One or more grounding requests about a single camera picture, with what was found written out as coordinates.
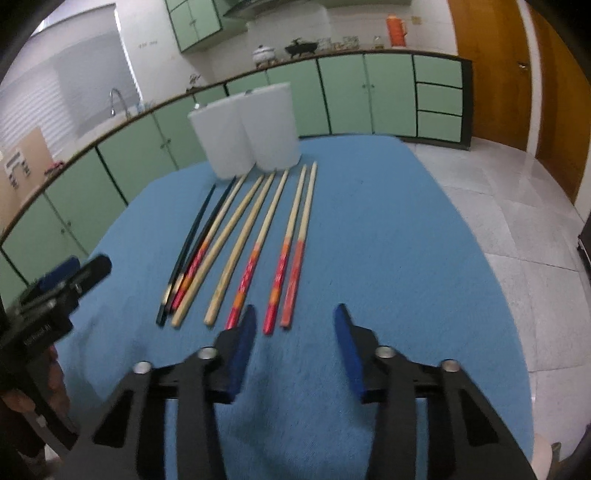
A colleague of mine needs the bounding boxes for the white double utensil holder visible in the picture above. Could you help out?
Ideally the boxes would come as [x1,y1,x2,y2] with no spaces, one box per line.
[187,82,301,180]

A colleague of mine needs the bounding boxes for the black chopstick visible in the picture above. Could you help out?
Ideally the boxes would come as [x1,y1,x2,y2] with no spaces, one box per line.
[155,184,216,328]
[156,178,236,327]

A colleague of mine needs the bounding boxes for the green lower kitchen cabinets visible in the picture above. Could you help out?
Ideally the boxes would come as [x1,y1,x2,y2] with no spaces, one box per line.
[1,50,473,302]

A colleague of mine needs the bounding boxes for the plain wooden chopstick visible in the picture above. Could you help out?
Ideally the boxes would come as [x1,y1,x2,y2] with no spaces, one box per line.
[171,175,266,329]
[204,173,276,327]

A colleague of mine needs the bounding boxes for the orange thermos flask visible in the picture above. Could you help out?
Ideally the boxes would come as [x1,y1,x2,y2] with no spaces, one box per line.
[386,15,407,47]

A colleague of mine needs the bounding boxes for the person's left hand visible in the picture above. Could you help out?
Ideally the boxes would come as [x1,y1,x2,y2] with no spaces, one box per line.
[1,344,77,450]

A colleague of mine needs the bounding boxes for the chrome kitchen faucet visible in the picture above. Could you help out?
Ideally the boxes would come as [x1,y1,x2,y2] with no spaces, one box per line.
[109,88,131,120]

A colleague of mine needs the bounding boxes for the blue table mat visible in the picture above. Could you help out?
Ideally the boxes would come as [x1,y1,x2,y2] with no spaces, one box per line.
[57,136,534,479]

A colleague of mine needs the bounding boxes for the black cabinet at right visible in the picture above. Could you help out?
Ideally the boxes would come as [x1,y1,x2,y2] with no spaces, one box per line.
[577,218,591,270]

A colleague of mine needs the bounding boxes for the green upper kitchen cabinets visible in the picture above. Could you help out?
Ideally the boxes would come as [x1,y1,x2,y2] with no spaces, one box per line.
[165,0,246,54]

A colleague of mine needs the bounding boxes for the black wok with lid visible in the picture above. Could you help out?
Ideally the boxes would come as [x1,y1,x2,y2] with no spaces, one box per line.
[284,38,318,59]

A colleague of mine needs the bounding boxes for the red-handled wooden chopstick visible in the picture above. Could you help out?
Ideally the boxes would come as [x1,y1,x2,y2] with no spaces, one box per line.
[263,165,308,336]
[225,170,290,329]
[280,162,318,330]
[167,175,247,315]

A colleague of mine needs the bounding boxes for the cardboard box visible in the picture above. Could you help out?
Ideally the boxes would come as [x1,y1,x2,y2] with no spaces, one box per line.
[0,127,53,231]

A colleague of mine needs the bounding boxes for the white cooking pot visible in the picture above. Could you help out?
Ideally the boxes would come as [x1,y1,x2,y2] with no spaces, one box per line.
[252,45,276,68]

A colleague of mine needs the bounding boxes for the window blind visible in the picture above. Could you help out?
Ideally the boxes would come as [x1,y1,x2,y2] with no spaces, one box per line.
[1,4,140,154]

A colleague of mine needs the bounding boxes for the plain wooden chopstick left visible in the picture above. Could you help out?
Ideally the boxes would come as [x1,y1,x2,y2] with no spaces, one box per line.
[171,175,266,329]

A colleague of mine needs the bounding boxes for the closed wooden door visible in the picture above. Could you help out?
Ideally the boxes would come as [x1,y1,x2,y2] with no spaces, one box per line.
[449,0,532,150]

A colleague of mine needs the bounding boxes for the plain wooden chopstick right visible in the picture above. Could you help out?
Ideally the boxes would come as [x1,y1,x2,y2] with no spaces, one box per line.
[204,173,276,327]

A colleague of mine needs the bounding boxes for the green kitchen cabinets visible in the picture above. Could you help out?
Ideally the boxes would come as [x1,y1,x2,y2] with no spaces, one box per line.
[165,0,246,54]
[1,50,473,302]

